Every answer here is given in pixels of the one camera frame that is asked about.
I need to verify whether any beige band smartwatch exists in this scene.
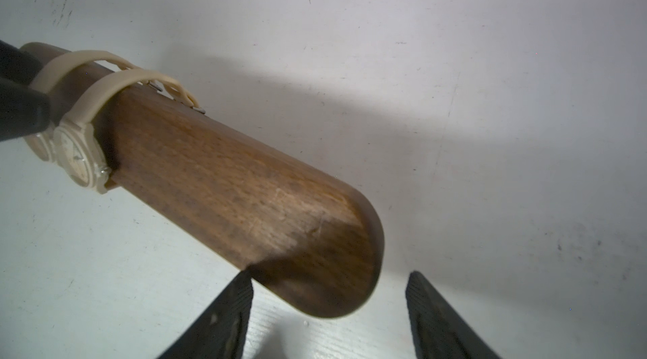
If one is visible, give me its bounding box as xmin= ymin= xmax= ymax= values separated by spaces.
xmin=51 ymin=68 xmax=207 ymax=195

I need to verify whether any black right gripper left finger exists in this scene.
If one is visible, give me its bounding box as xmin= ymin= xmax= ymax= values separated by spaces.
xmin=159 ymin=271 xmax=254 ymax=359

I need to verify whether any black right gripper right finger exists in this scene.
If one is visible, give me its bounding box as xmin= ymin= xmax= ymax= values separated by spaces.
xmin=405 ymin=271 xmax=500 ymax=359

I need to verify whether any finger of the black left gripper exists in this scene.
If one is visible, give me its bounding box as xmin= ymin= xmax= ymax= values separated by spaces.
xmin=0 ymin=41 xmax=51 ymax=142

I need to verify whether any brown wooden watch stand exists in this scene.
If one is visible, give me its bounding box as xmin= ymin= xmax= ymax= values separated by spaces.
xmin=19 ymin=41 xmax=385 ymax=320

